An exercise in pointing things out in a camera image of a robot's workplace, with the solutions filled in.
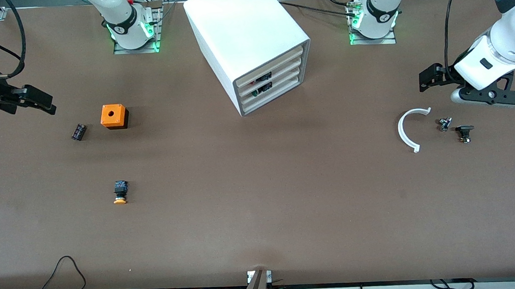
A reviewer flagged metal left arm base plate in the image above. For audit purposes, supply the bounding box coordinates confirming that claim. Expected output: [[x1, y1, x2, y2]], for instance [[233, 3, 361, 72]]
[[346, 0, 397, 47]]

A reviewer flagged small black switch component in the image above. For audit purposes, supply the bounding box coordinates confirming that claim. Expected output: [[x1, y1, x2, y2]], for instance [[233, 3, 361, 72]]
[[455, 124, 476, 145]]

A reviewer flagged yellow mushroom push button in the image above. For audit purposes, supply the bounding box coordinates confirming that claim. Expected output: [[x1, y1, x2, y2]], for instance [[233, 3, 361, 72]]
[[112, 180, 130, 205]]

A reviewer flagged orange button enclosure box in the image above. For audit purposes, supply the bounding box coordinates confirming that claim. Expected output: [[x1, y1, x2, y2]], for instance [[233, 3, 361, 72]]
[[100, 103, 130, 130]]

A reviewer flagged white curved plastic arc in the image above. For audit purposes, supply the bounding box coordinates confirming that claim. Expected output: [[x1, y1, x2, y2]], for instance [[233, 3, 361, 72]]
[[397, 107, 435, 154]]

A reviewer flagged black cable on table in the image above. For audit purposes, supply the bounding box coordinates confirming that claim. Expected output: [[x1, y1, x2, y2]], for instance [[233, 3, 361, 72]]
[[278, 0, 359, 18]]

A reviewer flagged black looped cable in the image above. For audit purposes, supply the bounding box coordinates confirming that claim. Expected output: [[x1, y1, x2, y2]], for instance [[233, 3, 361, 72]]
[[38, 255, 88, 289]]

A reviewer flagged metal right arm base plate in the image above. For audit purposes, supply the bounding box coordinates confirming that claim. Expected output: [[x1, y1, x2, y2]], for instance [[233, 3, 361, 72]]
[[110, 1, 165, 55]]

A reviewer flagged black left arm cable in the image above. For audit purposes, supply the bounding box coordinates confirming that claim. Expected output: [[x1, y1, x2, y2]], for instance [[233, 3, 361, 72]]
[[441, 0, 472, 73]]

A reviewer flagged small black contact block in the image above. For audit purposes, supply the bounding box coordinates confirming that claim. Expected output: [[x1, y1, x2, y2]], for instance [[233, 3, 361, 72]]
[[70, 123, 88, 141]]

